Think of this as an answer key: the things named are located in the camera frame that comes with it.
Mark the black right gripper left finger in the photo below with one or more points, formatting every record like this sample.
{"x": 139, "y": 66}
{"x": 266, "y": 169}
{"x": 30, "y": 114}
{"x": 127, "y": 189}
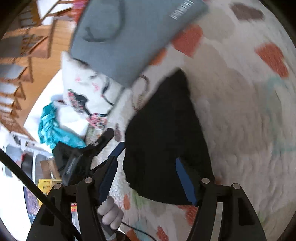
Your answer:
{"x": 70, "y": 212}

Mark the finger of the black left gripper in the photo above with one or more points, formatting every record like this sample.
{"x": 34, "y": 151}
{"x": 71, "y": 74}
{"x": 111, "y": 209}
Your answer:
{"x": 101, "y": 142}

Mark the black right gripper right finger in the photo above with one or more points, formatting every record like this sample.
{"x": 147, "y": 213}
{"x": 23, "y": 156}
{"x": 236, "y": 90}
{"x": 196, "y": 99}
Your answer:
{"x": 239, "y": 219}

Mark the black pants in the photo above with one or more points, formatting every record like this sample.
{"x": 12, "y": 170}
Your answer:
{"x": 161, "y": 138}

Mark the grey gloved hand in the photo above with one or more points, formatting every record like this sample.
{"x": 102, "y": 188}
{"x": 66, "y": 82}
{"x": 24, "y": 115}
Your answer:
{"x": 110, "y": 213}

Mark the yellow box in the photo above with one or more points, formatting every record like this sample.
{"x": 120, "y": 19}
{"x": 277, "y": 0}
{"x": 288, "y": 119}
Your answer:
{"x": 45, "y": 185}

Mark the white printed pillow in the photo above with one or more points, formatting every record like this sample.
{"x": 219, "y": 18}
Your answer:
{"x": 91, "y": 94}

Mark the teal star cloth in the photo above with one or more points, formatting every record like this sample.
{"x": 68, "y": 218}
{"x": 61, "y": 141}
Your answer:
{"x": 50, "y": 133}

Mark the grey laptop bag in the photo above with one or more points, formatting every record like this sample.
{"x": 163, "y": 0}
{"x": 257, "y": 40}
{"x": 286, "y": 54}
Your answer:
{"x": 120, "y": 38}

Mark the heart pattern quilt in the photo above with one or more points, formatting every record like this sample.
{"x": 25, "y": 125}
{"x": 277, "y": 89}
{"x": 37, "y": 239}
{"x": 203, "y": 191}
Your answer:
{"x": 240, "y": 64}

